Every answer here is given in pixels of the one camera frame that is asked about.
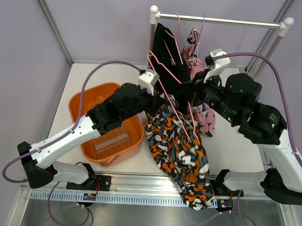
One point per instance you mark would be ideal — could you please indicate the pink patterned shorts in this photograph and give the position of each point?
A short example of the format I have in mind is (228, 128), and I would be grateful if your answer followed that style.
(203, 114)

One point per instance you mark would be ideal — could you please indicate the metal clothes rack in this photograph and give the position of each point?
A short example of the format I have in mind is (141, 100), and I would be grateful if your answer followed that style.
(282, 26)

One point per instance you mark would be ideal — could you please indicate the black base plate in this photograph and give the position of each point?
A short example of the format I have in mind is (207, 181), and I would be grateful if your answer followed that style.
(102, 182)
(228, 193)

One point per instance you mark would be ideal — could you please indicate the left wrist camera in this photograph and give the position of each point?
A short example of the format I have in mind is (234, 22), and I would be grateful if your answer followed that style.
(147, 80)

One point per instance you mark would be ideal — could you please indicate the black shorts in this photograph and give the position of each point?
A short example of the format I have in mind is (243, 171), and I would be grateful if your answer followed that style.
(170, 66)

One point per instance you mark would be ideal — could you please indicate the orange camouflage shorts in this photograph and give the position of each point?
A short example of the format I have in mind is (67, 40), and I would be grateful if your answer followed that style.
(175, 144)

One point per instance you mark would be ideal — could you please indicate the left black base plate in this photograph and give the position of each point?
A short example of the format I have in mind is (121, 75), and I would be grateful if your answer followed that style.
(102, 182)

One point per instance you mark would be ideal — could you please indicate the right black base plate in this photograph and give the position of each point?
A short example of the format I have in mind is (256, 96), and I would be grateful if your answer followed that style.
(228, 193)

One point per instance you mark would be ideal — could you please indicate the aluminium mounting rail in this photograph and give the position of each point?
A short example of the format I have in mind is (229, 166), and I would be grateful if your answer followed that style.
(160, 185)

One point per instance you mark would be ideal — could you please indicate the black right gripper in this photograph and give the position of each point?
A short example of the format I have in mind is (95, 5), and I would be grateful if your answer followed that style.
(195, 88)

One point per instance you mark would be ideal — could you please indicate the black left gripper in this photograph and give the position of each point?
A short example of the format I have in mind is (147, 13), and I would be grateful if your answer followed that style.
(155, 101)

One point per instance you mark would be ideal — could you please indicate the white slotted cable duct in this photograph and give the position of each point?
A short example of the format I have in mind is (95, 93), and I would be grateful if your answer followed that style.
(102, 198)

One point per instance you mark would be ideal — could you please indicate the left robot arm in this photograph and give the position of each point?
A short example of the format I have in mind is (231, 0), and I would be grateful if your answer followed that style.
(40, 159)

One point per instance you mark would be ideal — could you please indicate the orange plastic basket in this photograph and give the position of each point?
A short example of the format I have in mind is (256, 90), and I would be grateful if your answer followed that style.
(117, 145)

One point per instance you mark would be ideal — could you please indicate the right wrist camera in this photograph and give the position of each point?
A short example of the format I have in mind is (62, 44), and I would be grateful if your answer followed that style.
(215, 67)

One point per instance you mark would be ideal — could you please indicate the blue hanger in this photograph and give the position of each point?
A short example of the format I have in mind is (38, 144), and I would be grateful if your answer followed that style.
(199, 35)

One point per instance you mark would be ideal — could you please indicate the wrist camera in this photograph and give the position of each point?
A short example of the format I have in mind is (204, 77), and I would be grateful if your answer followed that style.
(147, 80)
(215, 67)

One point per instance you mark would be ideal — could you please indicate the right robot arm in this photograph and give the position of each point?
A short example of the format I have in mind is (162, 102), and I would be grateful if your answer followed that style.
(263, 125)

